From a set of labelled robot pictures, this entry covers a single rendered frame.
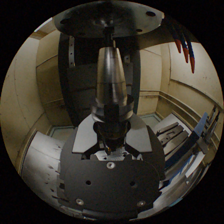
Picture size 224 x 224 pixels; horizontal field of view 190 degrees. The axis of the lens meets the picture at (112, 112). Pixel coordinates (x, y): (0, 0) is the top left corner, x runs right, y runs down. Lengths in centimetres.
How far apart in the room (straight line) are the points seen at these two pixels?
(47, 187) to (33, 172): 21
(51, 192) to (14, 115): 84
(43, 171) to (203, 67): 196
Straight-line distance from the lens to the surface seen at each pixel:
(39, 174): 95
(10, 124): 101
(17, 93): 110
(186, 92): 109
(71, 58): 58
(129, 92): 59
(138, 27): 15
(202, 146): 28
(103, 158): 38
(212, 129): 32
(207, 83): 103
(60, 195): 56
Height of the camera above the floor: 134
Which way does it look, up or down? 31 degrees down
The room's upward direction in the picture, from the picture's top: 3 degrees counter-clockwise
